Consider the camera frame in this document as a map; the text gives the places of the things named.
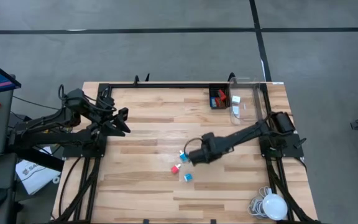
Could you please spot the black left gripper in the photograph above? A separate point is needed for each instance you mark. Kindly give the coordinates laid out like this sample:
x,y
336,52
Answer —
x,y
104,115

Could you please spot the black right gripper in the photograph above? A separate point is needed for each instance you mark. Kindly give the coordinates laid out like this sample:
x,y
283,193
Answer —
x,y
205,154

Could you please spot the blue and white charger cube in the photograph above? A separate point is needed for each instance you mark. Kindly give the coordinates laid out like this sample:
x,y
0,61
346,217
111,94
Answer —
x,y
188,177
183,156

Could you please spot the pink and white charger cube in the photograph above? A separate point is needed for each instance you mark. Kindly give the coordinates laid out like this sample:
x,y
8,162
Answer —
x,y
175,169

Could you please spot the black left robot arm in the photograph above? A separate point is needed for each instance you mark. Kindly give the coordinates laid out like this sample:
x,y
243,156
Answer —
x,y
51,135

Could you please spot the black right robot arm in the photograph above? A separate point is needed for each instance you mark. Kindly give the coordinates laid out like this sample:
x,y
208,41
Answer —
x,y
244,133

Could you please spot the small black tray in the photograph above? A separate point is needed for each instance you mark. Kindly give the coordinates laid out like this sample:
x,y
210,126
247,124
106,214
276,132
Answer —
x,y
224,105

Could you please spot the black support beam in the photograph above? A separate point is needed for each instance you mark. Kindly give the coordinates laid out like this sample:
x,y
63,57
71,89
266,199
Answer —
x,y
39,158

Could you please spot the clear plastic bin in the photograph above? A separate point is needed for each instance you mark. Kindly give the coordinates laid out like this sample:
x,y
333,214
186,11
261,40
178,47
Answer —
x,y
249,93

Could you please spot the white paper bag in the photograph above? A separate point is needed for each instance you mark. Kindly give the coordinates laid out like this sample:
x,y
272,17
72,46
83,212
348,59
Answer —
x,y
36,175

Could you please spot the round white lamp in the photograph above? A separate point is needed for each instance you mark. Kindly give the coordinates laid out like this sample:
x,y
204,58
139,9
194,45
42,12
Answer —
x,y
274,207

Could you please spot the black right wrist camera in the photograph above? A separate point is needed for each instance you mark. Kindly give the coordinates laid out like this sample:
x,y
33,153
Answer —
x,y
209,140

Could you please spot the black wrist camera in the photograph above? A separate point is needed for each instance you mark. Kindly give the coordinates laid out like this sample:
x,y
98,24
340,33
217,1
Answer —
x,y
209,140
74,97

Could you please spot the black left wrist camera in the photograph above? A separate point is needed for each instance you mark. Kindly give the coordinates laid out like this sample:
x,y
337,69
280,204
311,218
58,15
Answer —
x,y
74,97

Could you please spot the black table frame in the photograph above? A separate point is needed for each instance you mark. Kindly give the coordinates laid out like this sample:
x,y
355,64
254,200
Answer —
x,y
166,85

